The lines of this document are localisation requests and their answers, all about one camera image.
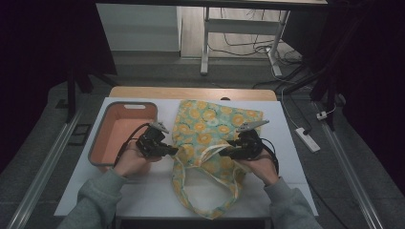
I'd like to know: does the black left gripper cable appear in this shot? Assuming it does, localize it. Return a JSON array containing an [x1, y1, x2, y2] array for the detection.
[[113, 122, 151, 168]]

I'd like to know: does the yellow flower print tote bag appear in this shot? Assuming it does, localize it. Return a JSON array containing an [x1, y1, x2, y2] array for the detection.
[[171, 99, 266, 220]]

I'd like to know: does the person's left hand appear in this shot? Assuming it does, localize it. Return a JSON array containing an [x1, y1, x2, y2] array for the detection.
[[113, 139, 163, 179]]

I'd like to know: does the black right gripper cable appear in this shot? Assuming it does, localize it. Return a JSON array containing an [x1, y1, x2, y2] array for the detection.
[[259, 136, 282, 176]]

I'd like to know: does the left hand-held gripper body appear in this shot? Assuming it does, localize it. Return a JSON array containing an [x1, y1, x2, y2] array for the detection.
[[135, 121, 171, 158]]

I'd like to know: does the desk with white metal legs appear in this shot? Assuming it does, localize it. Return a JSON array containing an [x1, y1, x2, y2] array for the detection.
[[95, 0, 329, 77]]

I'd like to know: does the wooden table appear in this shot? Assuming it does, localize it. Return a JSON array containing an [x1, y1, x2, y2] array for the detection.
[[108, 85, 278, 102]]

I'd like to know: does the white power cable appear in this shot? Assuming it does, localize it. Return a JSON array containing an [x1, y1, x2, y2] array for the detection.
[[270, 63, 302, 130]]

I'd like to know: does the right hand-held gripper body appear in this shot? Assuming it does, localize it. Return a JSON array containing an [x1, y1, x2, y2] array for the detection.
[[234, 118, 270, 160]]

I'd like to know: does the white board sheet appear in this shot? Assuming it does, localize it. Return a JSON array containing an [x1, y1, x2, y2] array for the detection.
[[53, 96, 319, 219]]

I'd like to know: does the person's right hand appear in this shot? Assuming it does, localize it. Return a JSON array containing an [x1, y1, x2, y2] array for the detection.
[[237, 149, 280, 187]]

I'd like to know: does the black curtain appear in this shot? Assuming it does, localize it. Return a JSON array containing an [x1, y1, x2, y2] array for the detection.
[[283, 0, 405, 195], [0, 0, 117, 175]]

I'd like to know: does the orange basket with grey rim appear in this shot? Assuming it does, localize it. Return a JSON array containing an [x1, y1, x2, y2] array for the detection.
[[88, 100, 159, 175]]

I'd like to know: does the aluminium floor rail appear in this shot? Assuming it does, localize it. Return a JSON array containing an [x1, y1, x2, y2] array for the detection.
[[313, 101, 386, 229], [6, 108, 84, 229]]

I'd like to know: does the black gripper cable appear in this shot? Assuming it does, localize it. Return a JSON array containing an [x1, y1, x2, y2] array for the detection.
[[113, 122, 151, 168], [259, 136, 282, 176]]

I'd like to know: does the white cabinet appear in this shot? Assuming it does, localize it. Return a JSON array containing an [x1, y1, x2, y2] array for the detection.
[[96, 3, 182, 52]]

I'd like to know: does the white power strip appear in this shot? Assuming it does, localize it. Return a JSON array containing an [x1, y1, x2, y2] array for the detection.
[[294, 127, 321, 154]]

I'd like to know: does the black metal stand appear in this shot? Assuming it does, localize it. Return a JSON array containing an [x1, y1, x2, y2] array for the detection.
[[280, 15, 367, 132], [53, 63, 120, 124]]

